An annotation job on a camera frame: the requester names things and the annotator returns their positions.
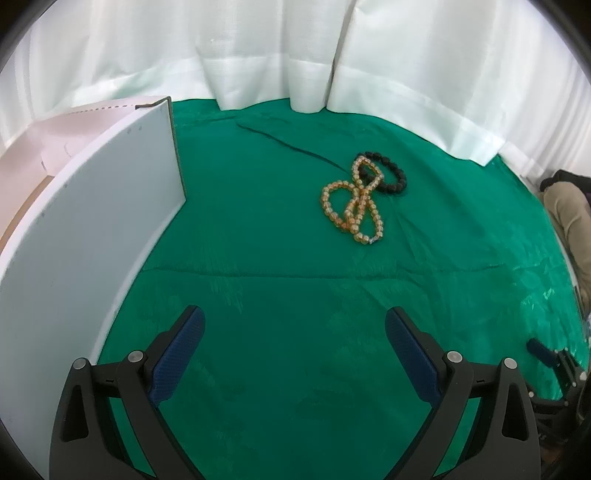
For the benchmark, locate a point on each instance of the white cardboard box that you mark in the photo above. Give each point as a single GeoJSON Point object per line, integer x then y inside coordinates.
{"type": "Point", "coordinates": [92, 230]}

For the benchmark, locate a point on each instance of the green cloth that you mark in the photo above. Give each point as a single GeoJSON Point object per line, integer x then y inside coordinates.
{"type": "Point", "coordinates": [286, 230]}

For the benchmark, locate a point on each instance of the person's leg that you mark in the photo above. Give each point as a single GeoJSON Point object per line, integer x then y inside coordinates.
{"type": "Point", "coordinates": [570, 212]}

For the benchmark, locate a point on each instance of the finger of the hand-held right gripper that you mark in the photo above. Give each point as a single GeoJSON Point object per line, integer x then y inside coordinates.
{"type": "Point", "coordinates": [542, 353]}

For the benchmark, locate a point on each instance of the white curtain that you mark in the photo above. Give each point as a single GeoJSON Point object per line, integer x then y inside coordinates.
{"type": "Point", "coordinates": [277, 46]}

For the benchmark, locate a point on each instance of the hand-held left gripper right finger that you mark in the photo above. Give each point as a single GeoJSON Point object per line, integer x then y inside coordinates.
{"type": "Point", "coordinates": [413, 355]}

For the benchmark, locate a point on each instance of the dark cloth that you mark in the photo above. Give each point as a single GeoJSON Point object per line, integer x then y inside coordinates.
{"type": "Point", "coordinates": [565, 176]}

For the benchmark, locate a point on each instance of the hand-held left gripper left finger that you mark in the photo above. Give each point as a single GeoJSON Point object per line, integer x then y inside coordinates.
{"type": "Point", "coordinates": [178, 355]}

